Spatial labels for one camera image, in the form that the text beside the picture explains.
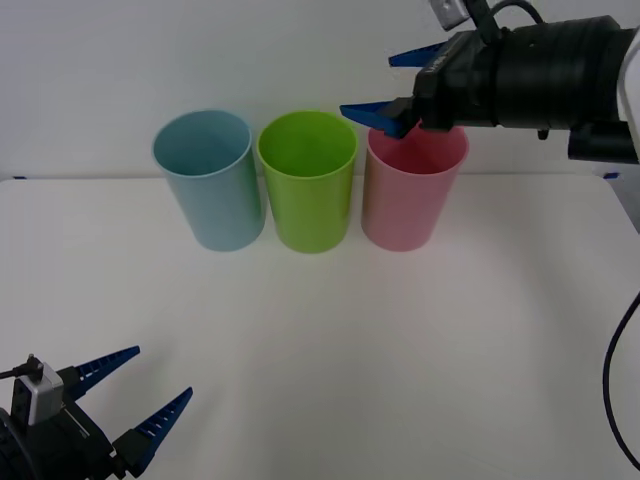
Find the pink plastic bin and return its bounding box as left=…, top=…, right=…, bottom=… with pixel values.
left=360, top=122, right=470, bottom=253

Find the pale blue plastic bin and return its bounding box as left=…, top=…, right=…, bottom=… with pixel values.
left=151, top=108, right=267, bottom=253

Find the green plastic bin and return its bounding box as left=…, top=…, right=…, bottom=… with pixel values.
left=256, top=110, right=360, bottom=255

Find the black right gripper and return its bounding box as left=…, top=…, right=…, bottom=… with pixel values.
left=339, top=31, right=499, bottom=140

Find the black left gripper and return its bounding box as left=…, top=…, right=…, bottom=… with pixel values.
left=23, top=345, right=194, bottom=480

